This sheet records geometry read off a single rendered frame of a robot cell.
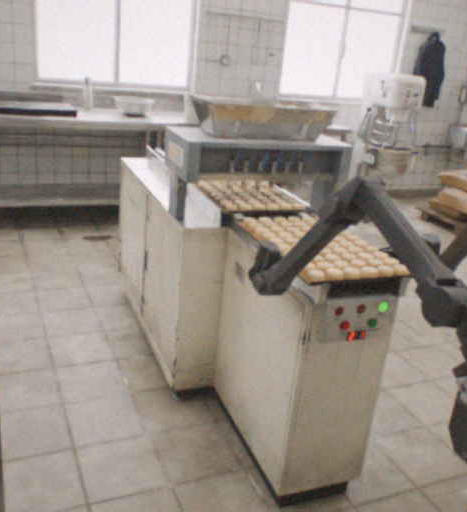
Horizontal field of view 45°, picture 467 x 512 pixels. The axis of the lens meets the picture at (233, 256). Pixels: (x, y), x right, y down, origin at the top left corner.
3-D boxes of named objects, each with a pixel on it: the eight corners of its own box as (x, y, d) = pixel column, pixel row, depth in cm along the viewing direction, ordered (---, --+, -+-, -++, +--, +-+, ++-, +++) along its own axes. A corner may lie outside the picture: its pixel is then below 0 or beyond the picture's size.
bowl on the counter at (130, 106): (118, 117, 457) (119, 101, 452) (110, 111, 484) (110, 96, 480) (158, 118, 470) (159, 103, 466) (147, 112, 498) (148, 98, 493)
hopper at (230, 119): (185, 127, 241) (187, 93, 236) (302, 132, 261) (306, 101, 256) (207, 140, 216) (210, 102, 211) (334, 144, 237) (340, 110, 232)
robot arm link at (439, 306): (347, 161, 131) (379, 166, 136) (320, 206, 139) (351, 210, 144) (461, 308, 102) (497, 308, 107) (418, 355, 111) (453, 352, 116)
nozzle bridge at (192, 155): (161, 204, 251) (165, 126, 239) (305, 202, 278) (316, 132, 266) (182, 228, 223) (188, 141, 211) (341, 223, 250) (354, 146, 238)
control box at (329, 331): (316, 339, 178) (323, 298, 173) (380, 331, 187) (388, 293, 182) (322, 344, 175) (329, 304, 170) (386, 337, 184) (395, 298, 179)
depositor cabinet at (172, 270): (117, 288, 363) (121, 157, 333) (222, 281, 389) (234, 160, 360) (171, 407, 253) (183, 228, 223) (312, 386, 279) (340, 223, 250)
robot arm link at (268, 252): (258, 294, 163) (283, 294, 167) (270, 259, 158) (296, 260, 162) (240, 272, 172) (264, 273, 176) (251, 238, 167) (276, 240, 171)
